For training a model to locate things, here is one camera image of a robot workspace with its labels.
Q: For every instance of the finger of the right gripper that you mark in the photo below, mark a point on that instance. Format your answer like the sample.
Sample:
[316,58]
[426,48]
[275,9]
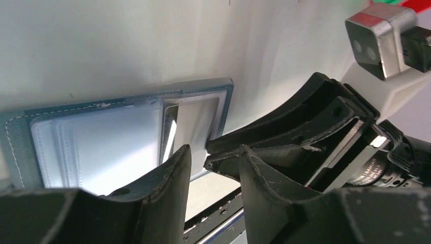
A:
[311,99]

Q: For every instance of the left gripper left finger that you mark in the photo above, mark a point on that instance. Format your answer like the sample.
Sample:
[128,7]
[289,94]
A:
[151,209]

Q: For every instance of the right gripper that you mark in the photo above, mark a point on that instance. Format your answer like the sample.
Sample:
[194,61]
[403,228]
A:
[334,150]

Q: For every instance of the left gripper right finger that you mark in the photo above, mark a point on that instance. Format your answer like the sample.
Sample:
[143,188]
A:
[280,210]

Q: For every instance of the blue leather card holder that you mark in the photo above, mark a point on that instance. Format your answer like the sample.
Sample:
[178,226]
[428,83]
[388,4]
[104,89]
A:
[98,146]

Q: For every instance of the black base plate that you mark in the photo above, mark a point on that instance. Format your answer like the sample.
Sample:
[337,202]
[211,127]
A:
[222,222]

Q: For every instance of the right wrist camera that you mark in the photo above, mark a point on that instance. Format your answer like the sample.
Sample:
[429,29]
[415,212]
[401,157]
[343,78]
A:
[386,40]

